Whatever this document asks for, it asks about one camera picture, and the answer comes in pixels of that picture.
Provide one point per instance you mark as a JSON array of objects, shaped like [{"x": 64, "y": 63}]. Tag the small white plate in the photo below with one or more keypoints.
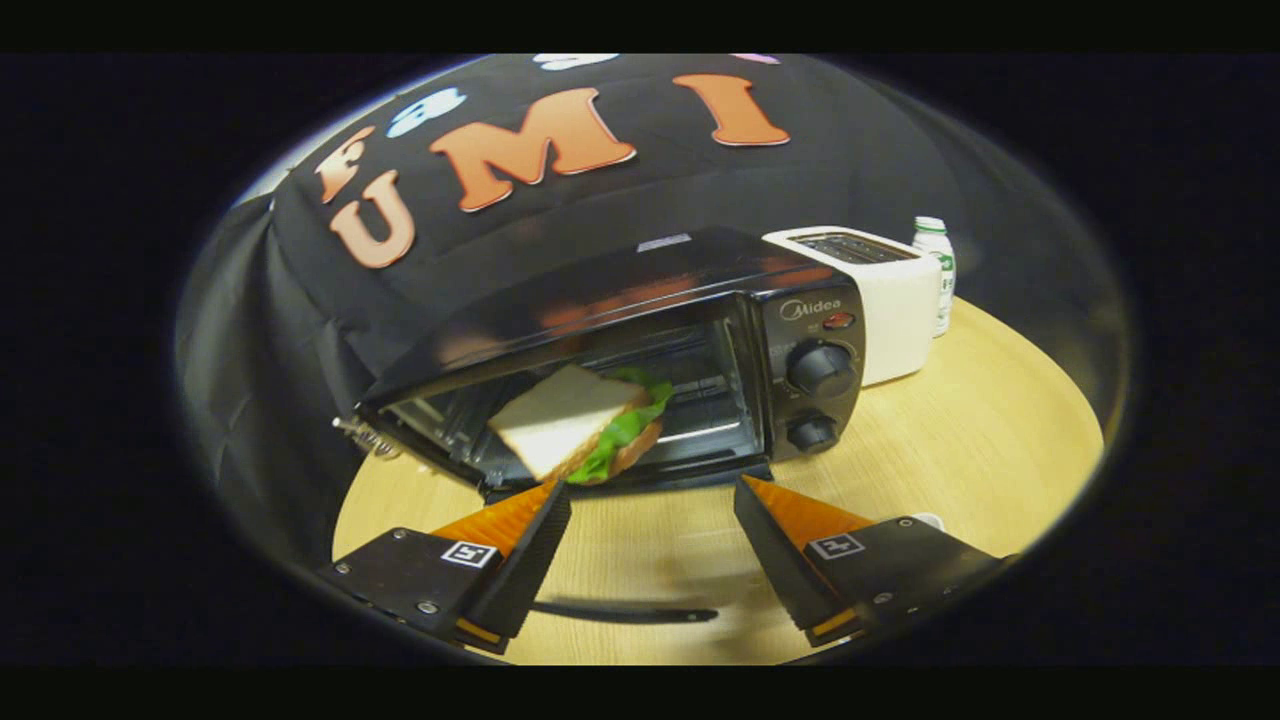
[{"x": 928, "y": 520}]

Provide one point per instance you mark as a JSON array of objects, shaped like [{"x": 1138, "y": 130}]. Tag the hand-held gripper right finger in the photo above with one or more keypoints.
[{"x": 785, "y": 575}]

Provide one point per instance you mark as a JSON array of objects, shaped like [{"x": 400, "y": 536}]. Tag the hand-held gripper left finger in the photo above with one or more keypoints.
[{"x": 520, "y": 580}]

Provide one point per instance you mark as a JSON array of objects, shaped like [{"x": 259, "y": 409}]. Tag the white green-label drink bottle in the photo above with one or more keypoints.
[{"x": 942, "y": 260}]

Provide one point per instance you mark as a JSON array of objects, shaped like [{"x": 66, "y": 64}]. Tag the black toaster oven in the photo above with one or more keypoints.
[{"x": 810, "y": 320}]

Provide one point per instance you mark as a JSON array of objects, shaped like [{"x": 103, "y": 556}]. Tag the metal spring clip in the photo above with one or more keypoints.
[{"x": 365, "y": 436}]

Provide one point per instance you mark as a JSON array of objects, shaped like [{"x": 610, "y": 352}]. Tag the lettuce sandwich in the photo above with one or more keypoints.
[{"x": 560, "y": 415}]

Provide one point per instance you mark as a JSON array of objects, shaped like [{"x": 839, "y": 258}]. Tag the white pop-up toaster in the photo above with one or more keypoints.
[{"x": 900, "y": 320}]

